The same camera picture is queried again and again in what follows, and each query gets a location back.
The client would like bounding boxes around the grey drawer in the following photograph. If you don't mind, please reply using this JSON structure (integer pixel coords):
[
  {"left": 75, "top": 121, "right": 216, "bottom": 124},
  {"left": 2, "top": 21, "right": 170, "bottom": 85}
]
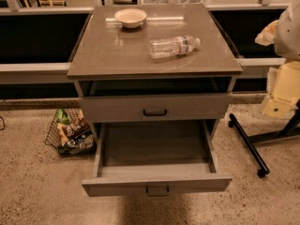
[
  {"left": 82, "top": 120, "right": 232, "bottom": 197},
  {"left": 80, "top": 94, "right": 230, "bottom": 123}
]

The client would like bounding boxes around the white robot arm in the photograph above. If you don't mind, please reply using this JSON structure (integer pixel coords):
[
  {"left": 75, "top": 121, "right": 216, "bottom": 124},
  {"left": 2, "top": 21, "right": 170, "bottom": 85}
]
[{"left": 255, "top": 0, "right": 300, "bottom": 118}]

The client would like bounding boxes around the grey drawer cabinet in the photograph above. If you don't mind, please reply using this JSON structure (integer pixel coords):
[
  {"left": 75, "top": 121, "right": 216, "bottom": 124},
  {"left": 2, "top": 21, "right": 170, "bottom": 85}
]
[{"left": 67, "top": 3, "right": 244, "bottom": 139}]

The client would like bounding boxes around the black wheeled stand base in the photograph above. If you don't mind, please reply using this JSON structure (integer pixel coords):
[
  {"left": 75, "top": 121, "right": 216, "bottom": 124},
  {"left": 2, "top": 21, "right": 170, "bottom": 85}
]
[{"left": 228, "top": 103, "right": 300, "bottom": 178}]

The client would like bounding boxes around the clear plastic water bottle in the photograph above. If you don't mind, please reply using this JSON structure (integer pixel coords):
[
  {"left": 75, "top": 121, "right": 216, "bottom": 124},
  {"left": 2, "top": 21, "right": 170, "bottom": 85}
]
[{"left": 149, "top": 36, "right": 201, "bottom": 59}]

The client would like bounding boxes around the white ceramic bowl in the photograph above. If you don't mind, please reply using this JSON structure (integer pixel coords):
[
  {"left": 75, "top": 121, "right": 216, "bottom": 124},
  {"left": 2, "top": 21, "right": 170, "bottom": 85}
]
[{"left": 114, "top": 8, "right": 147, "bottom": 29}]

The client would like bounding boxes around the brown snack bag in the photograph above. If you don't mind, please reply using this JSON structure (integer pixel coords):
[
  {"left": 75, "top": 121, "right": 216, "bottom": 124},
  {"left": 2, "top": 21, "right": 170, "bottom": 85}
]
[{"left": 57, "top": 111, "right": 90, "bottom": 145}]

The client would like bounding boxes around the green snack bag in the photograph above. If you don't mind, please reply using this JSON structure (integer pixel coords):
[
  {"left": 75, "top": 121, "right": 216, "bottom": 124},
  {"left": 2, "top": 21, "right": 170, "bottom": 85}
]
[{"left": 54, "top": 108, "right": 69, "bottom": 125}]

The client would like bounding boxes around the black drawer handle upper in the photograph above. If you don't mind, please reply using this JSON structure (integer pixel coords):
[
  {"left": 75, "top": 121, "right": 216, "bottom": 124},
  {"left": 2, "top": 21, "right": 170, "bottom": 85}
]
[{"left": 142, "top": 109, "right": 168, "bottom": 117}]

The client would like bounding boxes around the black drawer handle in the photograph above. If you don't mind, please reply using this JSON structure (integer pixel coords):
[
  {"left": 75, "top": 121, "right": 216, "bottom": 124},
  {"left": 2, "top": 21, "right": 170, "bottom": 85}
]
[
  {"left": 142, "top": 109, "right": 168, "bottom": 117},
  {"left": 145, "top": 187, "right": 170, "bottom": 197}
]

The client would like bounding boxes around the black drawer handle lower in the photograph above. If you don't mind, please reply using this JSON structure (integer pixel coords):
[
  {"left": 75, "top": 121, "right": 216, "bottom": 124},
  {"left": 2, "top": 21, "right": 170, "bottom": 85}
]
[{"left": 145, "top": 187, "right": 170, "bottom": 197}]

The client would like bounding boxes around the wire basket with snacks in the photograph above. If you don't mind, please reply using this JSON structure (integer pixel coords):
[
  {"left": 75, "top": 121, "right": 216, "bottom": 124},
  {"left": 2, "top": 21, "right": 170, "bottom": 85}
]
[{"left": 45, "top": 108, "right": 97, "bottom": 156}]

